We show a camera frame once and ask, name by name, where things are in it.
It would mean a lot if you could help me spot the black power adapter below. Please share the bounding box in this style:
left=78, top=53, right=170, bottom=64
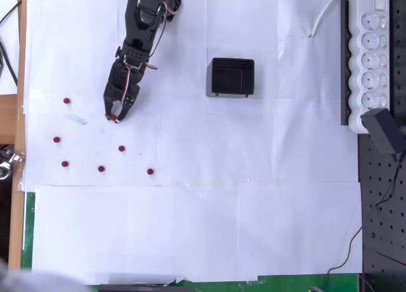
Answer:
left=360, top=108, right=403, bottom=156

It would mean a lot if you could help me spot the red white gripper servo cable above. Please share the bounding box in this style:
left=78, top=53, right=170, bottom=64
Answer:
left=121, top=64, right=134, bottom=103

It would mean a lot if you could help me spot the black pegboard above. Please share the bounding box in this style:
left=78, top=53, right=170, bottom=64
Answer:
left=357, top=0, right=406, bottom=292

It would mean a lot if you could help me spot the metal clamp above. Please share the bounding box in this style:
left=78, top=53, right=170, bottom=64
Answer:
left=0, top=148, right=23, bottom=180

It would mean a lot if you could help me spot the blurred white object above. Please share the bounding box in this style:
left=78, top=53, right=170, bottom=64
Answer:
left=0, top=258, right=88, bottom=292

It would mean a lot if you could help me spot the black open box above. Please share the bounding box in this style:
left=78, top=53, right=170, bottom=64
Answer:
left=206, top=57, right=256, bottom=98

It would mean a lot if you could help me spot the red white arm servo cable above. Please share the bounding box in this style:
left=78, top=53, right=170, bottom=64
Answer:
left=144, top=0, right=179, bottom=71

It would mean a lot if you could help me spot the white taped paper cover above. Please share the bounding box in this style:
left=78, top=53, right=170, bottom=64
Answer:
left=21, top=0, right=364, bottom=286

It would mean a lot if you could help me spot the white power strip cable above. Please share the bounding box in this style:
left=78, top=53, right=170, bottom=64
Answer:
left=310, top=0, right=343, bottom=38

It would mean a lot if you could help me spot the white power strip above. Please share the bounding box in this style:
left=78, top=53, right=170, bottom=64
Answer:
left=348, top=0, right=390, bottom=135

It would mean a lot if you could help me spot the green cutting mat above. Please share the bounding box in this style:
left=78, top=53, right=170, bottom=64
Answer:
left=20, top=192, right=362, bottom=292

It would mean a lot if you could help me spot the thin black adapter cable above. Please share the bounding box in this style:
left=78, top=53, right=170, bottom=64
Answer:
left=325, top=152, right=405, bottom=285

